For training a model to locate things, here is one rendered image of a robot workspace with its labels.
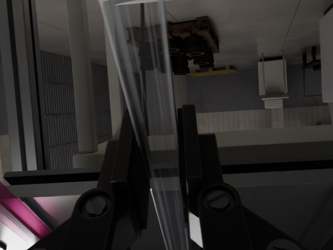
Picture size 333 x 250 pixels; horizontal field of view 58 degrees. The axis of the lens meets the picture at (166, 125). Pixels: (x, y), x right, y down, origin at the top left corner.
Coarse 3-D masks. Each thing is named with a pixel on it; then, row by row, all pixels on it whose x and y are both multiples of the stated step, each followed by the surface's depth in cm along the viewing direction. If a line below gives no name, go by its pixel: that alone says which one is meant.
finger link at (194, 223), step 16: (192, 112) 11; (192, 128) 11; (192, 144) 10; (208, 144) 11; (192, 160) 9; (208, 160) 10; (192, 176) 9; (208, 176) 10; (192, 192) 9; (192, 208) 9; (192, 224) 9; (256, 224) 8; (256, 240) 8; (272, 240) 8; (288, 240) 8
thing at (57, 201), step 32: (224, 160) 25; (256, 160) 24; (288, 160) 24; (320, 160) 24; (32, 192) 20; (64, 192) 20; (256, 192) 19; (288, 192) 19; (320, 192) 19; (0, 224) 23; (288, 224) 23; (320, 224) 23
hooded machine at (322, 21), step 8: (328, 8) 308; (328, 16) 296; (320, 24) 323; (328, 24) 298; (320, 32) 325; (328, 32) 299; (320, 40) 327; (328, 40) 300; (320, 48) 328; (328, 48) 302; (328, 56) 303; (328, 64) 304; (328, 72) 306; (328, 80) 307; (328, 88) 309; (328, 96) 310; (328, 104) 325
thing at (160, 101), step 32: (128, 0) 6; (160, 0) 6; (128, 32) 7; (160, 32) 7; (128, 64) 8; (160, 64) 8; (128, 96) 8; (160, 96) 8; (160, 128) 10; (160, 160) 11; (160, 192) 13; (160, 224) 15
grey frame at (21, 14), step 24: (0, 0) 43; (24, 0) 43; (0, 24) 43; (24, 24) 43; (0, 48) 43; (24, 48) 43; (24, 72) 43; (24, 96) 43; (24, 120) 44; (24, 144) 45; (24, 168) 45; (48, 168) 47
